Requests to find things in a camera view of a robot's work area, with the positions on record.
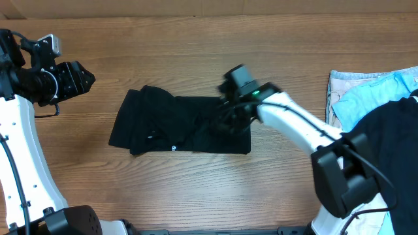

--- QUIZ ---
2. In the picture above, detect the pale pink garment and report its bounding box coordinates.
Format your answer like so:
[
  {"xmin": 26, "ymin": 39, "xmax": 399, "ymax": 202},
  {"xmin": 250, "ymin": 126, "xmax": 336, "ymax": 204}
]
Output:
[{"xmin": 327, "ymin": 67, "xmax": 417, "ymax": 234}]

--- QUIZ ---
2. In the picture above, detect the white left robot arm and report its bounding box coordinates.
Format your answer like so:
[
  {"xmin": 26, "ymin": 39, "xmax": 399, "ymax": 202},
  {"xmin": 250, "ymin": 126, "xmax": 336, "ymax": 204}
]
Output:
[{"xmin": 1, "ymin": 29, "xmax": 132, "ymax": 235}]

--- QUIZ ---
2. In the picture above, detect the black polo shirt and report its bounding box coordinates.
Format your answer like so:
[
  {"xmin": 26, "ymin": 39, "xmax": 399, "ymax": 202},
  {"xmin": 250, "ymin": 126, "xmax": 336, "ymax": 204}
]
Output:
[{"xmin": 108, "ymin": 86, "xmax": 251, "ymax": 155}]

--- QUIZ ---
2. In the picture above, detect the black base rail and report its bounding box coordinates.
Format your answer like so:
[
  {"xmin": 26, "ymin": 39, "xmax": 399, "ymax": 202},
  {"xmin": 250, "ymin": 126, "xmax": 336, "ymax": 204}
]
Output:
[{"xmin": 127, "ymin": 226, "xmax": 314, "ymax": 235}]

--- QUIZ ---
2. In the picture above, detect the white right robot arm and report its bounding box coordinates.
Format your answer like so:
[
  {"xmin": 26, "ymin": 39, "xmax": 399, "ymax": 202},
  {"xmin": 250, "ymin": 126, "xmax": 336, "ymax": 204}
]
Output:
[{"xmin": 218, "ymin": 81, "xmax": 387, "ymax": 234}]

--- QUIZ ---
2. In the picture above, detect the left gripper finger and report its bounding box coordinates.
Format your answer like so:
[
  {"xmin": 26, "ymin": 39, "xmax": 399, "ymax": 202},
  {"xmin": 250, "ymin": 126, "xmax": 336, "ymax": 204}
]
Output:
[
  {"xmin": 74, "ymin": 61, "xmax": 95, "ymax": 85},
  {"xmin": 70, "ymin": 80, "xmax": 94, "ymax": 98}
]

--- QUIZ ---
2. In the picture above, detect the light blue garment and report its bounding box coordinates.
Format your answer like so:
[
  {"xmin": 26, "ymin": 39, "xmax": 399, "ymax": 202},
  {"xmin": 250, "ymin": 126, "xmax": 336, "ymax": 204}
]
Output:
[{"xmin": 331, "ymin": 71, "xmax": 417, "ymax": 132}]

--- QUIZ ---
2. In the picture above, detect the dark navy garment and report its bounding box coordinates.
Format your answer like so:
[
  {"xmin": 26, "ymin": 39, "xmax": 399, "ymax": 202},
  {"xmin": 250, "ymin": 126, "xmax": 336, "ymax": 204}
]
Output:
[{"xmin": 344, "ymin": 90, "xmax": 417, "ymax": 234}]

